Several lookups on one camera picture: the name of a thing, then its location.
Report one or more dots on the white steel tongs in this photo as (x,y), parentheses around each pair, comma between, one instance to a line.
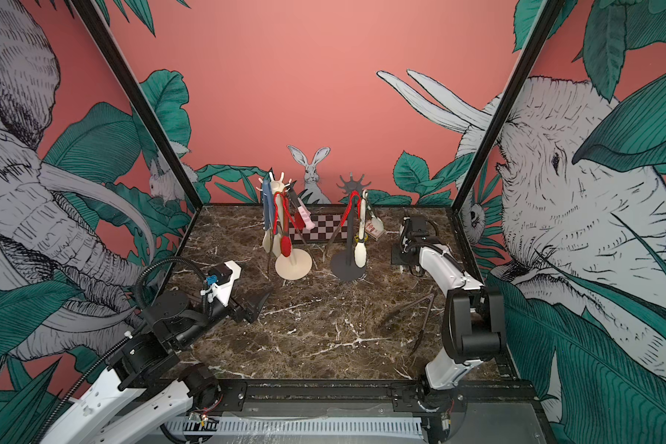
(366,213)

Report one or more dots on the pink steel tongs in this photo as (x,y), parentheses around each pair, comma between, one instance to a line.
(305,217)

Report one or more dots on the red looped steel tongs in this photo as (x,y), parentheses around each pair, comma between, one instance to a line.
(351,207)

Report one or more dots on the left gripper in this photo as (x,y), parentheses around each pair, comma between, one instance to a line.
(252,311)

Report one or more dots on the chessboard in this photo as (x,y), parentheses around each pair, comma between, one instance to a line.
(325,225)

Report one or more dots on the white slotted cable duct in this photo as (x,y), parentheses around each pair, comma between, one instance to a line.
(391,427)

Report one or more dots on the playing card box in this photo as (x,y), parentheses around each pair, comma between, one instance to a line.
(375,228)

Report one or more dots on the dark grey utensil rack stand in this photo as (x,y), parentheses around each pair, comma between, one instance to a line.
(343,264)

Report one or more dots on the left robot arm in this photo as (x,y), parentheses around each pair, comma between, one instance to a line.
(125,403)

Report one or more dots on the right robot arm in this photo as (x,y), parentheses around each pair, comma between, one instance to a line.
(473,328)

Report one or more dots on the cream utensil rack stand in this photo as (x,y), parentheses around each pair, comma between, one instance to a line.
(291,263)

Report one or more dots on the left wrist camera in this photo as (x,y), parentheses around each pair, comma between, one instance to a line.
(219,282)

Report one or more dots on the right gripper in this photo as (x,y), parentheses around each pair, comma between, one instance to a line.
(396,256)

